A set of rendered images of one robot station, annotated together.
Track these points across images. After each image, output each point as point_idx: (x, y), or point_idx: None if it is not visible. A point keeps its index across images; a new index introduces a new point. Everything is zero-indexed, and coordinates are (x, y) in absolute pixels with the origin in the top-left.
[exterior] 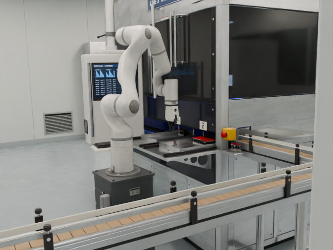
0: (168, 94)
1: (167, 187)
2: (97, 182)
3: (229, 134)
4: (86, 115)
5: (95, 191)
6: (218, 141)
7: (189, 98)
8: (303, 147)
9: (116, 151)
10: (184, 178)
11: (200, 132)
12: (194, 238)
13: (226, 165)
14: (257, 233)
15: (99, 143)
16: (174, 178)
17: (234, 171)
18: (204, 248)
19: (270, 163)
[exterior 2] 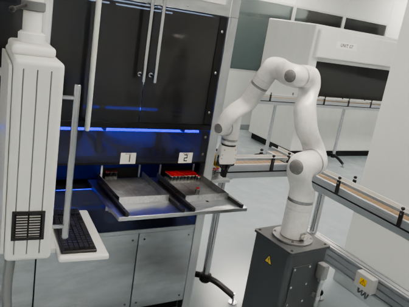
0: (238, 133)
1: (82, 265)
2: (300, 261)
3: None
4: (44, 199)
5: (294, 273)
6: (208, 171)
7: (162, 126)
8: (260, 156)
9: (310, 215)
10: (132, 236)
11: (153, 167)
12: (145, 301)
13: None
14: (212, 247)
15: (75, 243)
16: (105, 244)
17: None
18: (165, 299)
19: (245, 176)
